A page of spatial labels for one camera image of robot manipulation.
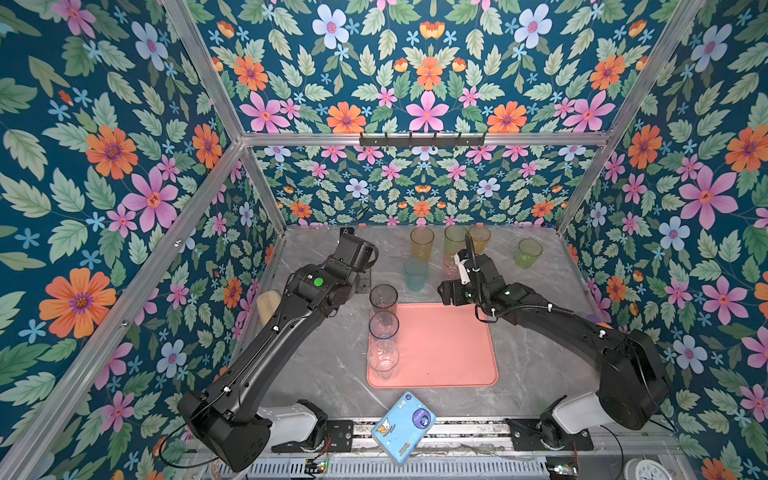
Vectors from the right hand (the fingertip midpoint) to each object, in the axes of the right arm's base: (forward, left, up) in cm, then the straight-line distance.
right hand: (450, 284), depth 86 cm
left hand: (-5, +24, +15) cm, 28 cm away
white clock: (-43, -41, -11) cm, 61 cm away
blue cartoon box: (-35, +14, -9) cm, 39 cm away
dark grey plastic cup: (-4, +20, -1) cm, 20 cm away
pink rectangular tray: (-13, +3, -12) cm, 18 cm away
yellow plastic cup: (+19, +8, -3) cm, 21 cm away
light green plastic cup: (+21, -31, -10) cm, 39 cm away
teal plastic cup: (+8, +10, -5) cm, 14 cm away
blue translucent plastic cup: (-10, +20, -6) cm, 23 cm away
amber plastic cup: (+32, -16, -12) cm, 37 cm away
